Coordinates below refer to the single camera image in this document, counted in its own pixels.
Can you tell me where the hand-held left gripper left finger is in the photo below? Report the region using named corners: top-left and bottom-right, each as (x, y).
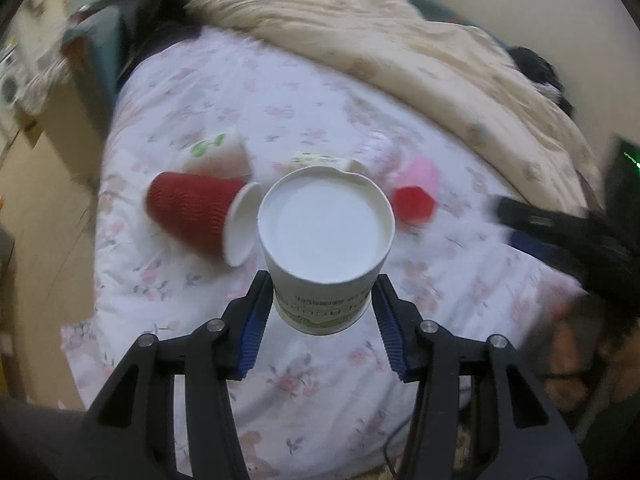
top-left (82, 270), bottom-right (274, 480)

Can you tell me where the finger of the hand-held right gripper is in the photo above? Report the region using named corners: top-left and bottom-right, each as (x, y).
top-left (492, 195), bottom-right (593, 233)
top-left (507, 230), bottom-right (591, 278)

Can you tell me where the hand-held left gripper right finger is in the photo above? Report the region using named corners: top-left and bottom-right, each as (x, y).
top-left (372, 274), bottom-right (589, 480)

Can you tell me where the white paper cup green print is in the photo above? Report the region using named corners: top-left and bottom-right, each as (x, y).
top-left (257, 166), bottom-right (396, 336)

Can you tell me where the pink plastic cup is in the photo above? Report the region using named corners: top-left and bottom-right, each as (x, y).
top-left (397, 156), bottom-right (440, 197)

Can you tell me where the red plastic cup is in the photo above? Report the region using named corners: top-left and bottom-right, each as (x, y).
top-left (390, 186), bottom-right (436, 226)

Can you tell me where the red ribbed paper cup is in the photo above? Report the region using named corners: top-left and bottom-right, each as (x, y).
top-left (145, 171), bottom-right (264, 267)

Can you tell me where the pale pink patterned cup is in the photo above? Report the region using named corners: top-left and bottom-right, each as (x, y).
top-left (357, 130), bottom-right (407, 182)

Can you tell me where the white cup green leaf print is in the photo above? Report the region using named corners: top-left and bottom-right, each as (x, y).
top-left (181, 130), bottom-right (254, 181)

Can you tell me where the white cup yellow print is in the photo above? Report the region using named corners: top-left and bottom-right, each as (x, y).
top-left (289, 151), bottom-right (369, 179)

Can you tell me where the white floral bedsheet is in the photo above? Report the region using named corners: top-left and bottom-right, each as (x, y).
top-left (60, 27), bottom-right (587, 480)

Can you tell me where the black fuzzy cloth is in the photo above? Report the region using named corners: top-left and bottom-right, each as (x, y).
top-left (507, 46), bottom-right (574, 112)

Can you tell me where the beige quilt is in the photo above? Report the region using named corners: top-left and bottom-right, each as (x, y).
top-left (185, 0), bottom-right (603, 217)

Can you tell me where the teal cloth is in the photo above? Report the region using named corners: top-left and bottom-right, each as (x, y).
top-left (407, 0), bottom-right (483, 27)

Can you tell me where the blue grey bag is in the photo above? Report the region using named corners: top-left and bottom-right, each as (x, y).
top-left (61, 0), bottom-right (128, 137)

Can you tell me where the dark clothing pile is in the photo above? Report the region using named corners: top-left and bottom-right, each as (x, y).
top-left (114, 0), bottom-right (207, 78)

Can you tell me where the black cable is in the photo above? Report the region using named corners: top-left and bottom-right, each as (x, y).
top-left (382, 422), bottom-right (412, 480)

